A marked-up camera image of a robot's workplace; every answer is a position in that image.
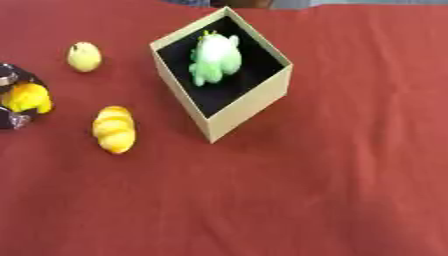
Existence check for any yellow toy croissant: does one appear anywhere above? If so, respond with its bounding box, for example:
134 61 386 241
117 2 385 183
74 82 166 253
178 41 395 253
91 105 139 155

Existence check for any pale yellow toy pear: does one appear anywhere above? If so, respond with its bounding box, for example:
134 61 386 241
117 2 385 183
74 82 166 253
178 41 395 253
66 41 104 73

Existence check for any tan cardboard box black inside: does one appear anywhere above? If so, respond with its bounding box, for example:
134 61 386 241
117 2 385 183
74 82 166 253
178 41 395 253
148 5 294 145

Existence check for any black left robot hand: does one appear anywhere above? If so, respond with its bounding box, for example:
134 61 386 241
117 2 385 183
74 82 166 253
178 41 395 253
0 62 55 130

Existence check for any yellow toy fruit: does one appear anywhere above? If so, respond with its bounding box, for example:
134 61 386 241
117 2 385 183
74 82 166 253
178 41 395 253
0 82 55 115

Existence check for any green white soft toy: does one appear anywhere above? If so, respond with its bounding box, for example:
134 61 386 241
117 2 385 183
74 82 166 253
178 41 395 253
187 29 245 88

